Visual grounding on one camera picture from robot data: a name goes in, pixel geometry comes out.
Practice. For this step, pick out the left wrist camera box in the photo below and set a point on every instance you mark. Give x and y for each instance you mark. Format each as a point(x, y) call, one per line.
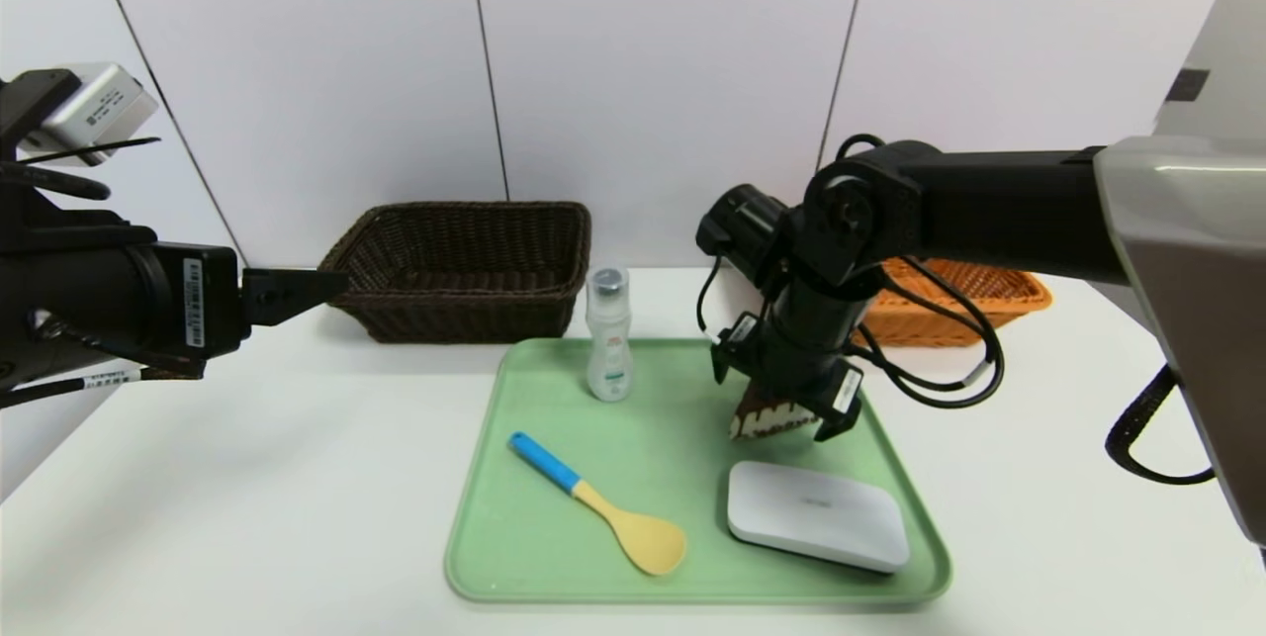
point(94, 112)

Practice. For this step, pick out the blue and yellow spoon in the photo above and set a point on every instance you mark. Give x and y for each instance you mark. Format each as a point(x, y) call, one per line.
point(650, 539)

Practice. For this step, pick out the dark brown wicker basket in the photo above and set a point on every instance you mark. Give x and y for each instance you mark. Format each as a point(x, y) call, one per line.
point(495, 315)

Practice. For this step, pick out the clear lotion bottle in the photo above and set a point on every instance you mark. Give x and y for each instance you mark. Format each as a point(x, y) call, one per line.
point(608, 349)

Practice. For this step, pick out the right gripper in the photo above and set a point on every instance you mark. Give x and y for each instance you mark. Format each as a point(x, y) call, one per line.
point(791, 371)

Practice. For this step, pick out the orange wicker basket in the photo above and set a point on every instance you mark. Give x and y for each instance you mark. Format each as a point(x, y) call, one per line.
point(999, 305)

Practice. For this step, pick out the white rectangular case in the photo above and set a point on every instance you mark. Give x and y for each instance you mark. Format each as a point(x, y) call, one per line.
point(816, 515)

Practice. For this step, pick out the dark square wall fixture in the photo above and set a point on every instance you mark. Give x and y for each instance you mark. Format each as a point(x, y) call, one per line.
point(1186, 85)

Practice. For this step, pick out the green plastic tray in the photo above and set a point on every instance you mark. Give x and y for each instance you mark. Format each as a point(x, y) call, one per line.
point(673, 478)

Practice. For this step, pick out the chocolate blueberry cake slice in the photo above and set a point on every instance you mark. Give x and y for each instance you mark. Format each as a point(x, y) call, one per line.
point(762, 423)

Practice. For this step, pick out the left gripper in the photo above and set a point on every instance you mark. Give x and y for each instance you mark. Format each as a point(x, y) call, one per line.
point(201, 303)

